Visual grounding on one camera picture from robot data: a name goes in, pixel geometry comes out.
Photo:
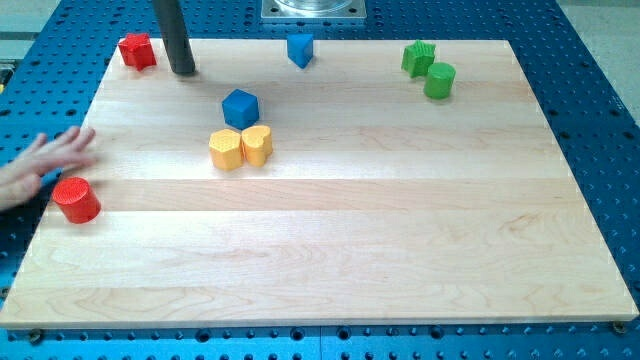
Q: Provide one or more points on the bare human hand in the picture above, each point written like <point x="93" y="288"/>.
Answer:
<point x="21" y="180"/>

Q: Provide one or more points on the red cylinder block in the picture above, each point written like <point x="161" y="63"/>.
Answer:
<point x="76" y="199"/>

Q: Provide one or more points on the red star block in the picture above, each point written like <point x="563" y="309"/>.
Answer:
<point x="137" y="51"/>

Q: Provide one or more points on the green star block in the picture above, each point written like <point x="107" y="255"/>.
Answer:
<point x="417" y="58"/>

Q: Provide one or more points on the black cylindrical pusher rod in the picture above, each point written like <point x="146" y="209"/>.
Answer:
<point x="175" y="37"/>

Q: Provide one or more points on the yellow hexagon block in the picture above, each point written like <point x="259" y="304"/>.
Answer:
<point x="226" y="150"/>

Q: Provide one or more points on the blue cube block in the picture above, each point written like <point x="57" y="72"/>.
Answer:
<point x="240" y="109"/>

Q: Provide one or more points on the yellow heart block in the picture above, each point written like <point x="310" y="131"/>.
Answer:
<point x="257" y="144"/>

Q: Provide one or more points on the blue triangle block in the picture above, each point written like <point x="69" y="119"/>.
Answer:
<point x="300" y="49"/>

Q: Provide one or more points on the light wooden board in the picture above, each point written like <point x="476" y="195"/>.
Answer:
<point x="378" y="205"/>

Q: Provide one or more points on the green cylinder block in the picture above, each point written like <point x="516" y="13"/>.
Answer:
<point x="439" y="80"/>

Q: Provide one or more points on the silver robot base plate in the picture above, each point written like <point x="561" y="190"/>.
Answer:
<point x="313" y="9"/>

